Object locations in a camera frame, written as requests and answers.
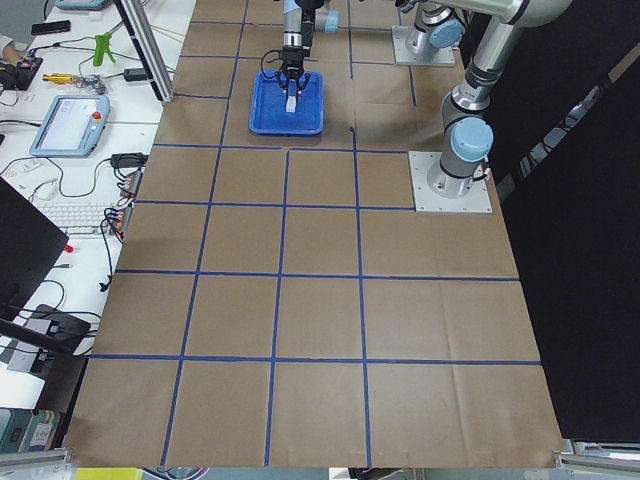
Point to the yellow tool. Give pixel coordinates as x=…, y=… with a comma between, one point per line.
x=60, y=79

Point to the teach pendant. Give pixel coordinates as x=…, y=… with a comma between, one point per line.
x=72, y=126

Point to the black power adapter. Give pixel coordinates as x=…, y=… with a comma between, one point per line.
x=135, y=75

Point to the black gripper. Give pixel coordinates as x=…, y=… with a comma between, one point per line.
x=291, y=57

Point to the blue plastic tray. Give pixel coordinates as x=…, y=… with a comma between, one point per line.
x=273, y=114

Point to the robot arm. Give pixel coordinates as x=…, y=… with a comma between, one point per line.
x=435, y=28
x=468, y=138

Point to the green handled reacher grabber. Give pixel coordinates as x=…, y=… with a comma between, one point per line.
x=102, y=49

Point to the white block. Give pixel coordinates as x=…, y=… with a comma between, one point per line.
x=291, y=98

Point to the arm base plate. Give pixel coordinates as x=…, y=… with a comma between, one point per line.
x=436, y=192
x=412, y=47

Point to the aluminium frame post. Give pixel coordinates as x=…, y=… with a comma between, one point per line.
x=139, y=29

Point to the white keyboard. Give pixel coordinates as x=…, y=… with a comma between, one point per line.
x=76, y=218

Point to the black monitor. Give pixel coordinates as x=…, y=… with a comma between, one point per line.
x=30, y=246

